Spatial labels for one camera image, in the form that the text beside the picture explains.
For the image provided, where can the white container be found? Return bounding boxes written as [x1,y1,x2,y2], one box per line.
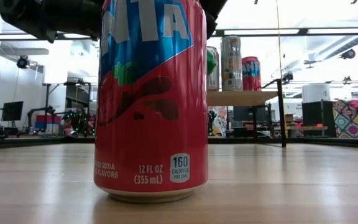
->
[301,83,331,103]

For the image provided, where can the white orange Celsius can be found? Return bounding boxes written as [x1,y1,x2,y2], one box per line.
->
[221,35,244,91]

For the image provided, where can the silver Diet Coke can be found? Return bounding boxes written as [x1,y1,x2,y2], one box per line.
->
[206,46,221,91]

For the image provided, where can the black ceiling camera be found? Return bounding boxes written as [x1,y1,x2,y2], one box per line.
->
[340,49,356,60]
[16,55,31,70]

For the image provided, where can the colourful patchwork cloth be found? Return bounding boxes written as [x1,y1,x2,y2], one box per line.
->
[333,98,358,139]

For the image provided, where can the green soda can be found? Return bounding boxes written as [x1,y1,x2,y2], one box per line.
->
[206,49,219,77]

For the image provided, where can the black aluminium table frame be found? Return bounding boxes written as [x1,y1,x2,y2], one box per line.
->
[0,136,358,150]

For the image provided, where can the black cabinet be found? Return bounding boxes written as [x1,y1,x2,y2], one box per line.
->
[301,100,334,138]

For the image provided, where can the black monitor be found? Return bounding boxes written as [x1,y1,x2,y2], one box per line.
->
[1,100,25,122]

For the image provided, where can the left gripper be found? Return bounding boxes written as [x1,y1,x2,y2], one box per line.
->
[199,0,229,40]

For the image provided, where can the red Fanta can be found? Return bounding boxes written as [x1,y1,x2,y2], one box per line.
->
[93,0,209,205]
[242,56,262,91]

